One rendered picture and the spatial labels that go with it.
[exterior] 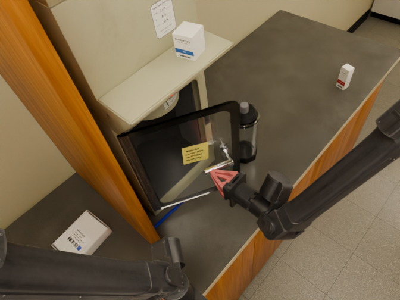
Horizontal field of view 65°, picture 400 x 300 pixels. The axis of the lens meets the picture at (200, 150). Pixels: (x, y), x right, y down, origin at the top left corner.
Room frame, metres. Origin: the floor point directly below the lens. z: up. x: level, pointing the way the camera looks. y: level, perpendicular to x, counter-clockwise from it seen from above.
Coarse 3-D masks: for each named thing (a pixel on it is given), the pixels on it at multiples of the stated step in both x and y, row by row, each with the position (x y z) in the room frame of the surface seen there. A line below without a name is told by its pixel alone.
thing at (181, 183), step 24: (168, 120) 0.54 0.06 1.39; (192, 120) 0.54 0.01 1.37; (216, 120) 0.55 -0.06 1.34; (144, 144) 0.52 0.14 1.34; (168, 144) 0.53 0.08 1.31; (192, 144) 0.54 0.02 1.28; (216, 144) 0.55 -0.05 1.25; (144, 168) 0.52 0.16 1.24; (168, 168) 0.53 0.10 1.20; (192, 168) 0.54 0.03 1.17; (168, 192) 0.52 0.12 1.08; (192, 192) 0.53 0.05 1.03
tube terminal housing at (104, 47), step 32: (32, 0) 0.57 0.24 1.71; (64, 0) 0.54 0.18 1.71; (96, 0) 0.57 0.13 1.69; (128, 0) 0.61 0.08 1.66; (192, 0) 0.71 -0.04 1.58; (64, 32) 0.52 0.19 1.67; (96, 32) 0.56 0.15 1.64; (128, 32) 0.60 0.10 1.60; (64, 64) 0.58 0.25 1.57; (96, 64) 0.54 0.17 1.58; (128, 64) 0.58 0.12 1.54; (96, 96) 0.52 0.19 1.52
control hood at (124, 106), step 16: (208, 32) 0.69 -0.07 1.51; (208, 48) 0.62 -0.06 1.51; (224, 48) 0.61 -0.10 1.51; (160, 64) 0.60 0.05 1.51; (176, 64) 0.59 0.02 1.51; (192, 64) 0.58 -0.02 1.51; (208, 64) 0.57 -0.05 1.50; (128, 80) 0.56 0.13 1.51; (144, 80) 0.55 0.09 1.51; (160, 80) 0.54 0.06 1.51; (176, 80) 0.53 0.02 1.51; (112, 96) 0.52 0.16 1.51; (128, 96) 0.51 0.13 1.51; (144, 96) 0.50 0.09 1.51; (160, 96) 0.49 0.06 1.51; (112, 112) 0.47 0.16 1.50; (128, 112) 0.46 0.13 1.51; (144, 112) 0.46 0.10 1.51; (112, 128) 0.51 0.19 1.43; (128, 128) 0.45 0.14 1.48
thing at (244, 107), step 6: (246, 102) 0.73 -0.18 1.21; (240, 108) 0.71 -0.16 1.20; (246, 108) 0.71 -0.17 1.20; (252, 108) 0.72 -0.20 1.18; (240, 114) 0.71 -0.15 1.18; (246, 114) 0.70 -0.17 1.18; (252, 114) 0.70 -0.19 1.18; (240, 120) 0.68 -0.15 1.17; (246, 120) 0.68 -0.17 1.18; (252, 120) 0.68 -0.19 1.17
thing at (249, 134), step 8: (256, 120) 0.68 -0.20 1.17; (240, 128) 0.67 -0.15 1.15; (248, 128) 0.67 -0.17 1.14; (256, 128) 0.69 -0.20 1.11; (240, 136) 0.68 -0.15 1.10; (248, 136) 0.67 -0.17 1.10; (256, 136) 0.69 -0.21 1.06; (240, 144) 0.68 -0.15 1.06; (248, 144) 0.67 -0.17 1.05; (256, 144) 0.70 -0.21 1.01; (240, 152) 0.68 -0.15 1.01; (248, 152) 0.67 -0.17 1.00
